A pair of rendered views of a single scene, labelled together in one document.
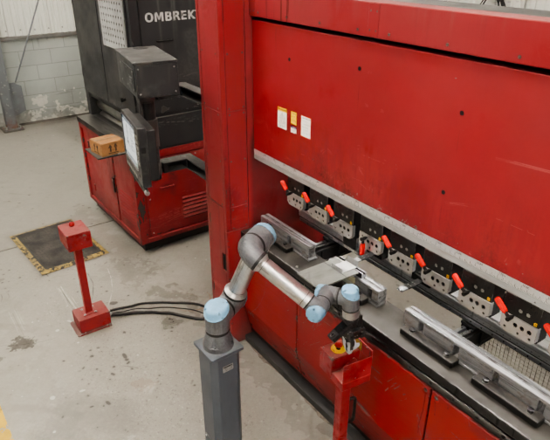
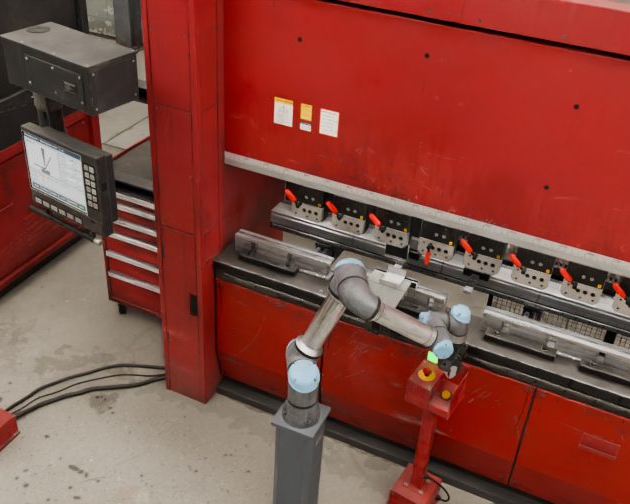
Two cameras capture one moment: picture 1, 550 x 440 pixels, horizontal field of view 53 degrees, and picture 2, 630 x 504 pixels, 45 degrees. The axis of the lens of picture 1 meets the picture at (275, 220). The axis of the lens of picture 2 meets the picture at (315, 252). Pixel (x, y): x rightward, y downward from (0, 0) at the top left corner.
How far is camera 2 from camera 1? 150 cm
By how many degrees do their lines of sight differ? 28
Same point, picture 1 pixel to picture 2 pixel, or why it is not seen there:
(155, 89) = (113, 97)
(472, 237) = (582, 229)
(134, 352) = (82, 458)
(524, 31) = not seen: outside the picture
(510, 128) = not seen: outside the picture
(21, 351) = not seen: outside the picture
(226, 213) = (200, 243)
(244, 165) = (216, 175)
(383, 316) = not seen: hidden behind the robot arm
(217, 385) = (310, 462)
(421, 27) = (528, 16)
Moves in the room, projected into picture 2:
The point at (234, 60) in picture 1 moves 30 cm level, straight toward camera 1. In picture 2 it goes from (207, 42) to (244, 66)
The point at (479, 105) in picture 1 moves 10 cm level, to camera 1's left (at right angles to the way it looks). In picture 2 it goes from (600, 98) to (579, 103)
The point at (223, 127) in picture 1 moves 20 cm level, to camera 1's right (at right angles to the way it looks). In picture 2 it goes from (198, 133) to (242, 126)
